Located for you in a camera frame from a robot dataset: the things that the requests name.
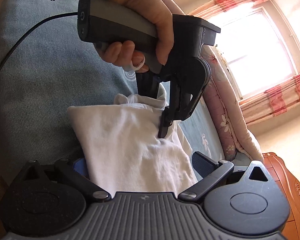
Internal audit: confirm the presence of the white printed sweatshirt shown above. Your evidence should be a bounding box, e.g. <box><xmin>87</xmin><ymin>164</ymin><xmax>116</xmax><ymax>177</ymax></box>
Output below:
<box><xmin>67</xmin><ymin>86</ymin><xmax>197</xmax><ymax>194</ymax></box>

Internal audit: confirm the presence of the person's left hand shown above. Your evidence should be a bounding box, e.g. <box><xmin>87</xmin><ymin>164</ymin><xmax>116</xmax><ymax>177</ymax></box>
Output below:
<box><xmin>88</xmin><ymin>0</ymin><xmax>174</xmax><ymax>73</ymax></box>

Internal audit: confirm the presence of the pink floral folded quilt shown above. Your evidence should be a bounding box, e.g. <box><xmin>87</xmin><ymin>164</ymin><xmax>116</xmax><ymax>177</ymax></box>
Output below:
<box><xmin>149</xmin><ymin>0</ymin><xmax>265</xmax><ymax>163</ymax></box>

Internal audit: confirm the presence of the blue patterned bed sheet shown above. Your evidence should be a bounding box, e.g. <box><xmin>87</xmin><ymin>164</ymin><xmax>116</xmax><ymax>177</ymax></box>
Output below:
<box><xmin>0</xmin><ymin>0</ymin><xmax>227</xmax><ymax>185</ymax></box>

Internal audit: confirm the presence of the window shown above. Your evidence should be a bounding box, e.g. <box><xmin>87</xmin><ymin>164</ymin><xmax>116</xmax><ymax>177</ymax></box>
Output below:
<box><xmin>210</xmin><ymin>5</ymin><xmax>296</xmax><ymax>100</ymax></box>

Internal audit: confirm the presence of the wooden headboard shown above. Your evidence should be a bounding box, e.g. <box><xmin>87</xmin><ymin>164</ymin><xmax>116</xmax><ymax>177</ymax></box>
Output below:
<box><xmin>263</xmin><ymin>152</ymin><xmax>300</xmax><ymax>239</ymax></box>

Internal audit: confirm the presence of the pink striped curtain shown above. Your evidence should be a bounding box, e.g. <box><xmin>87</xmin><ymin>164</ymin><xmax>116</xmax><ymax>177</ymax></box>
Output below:
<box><xmin>190</xmin><ymin>0</ymin><xmax>300</xmax><ymax>125</ymax></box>

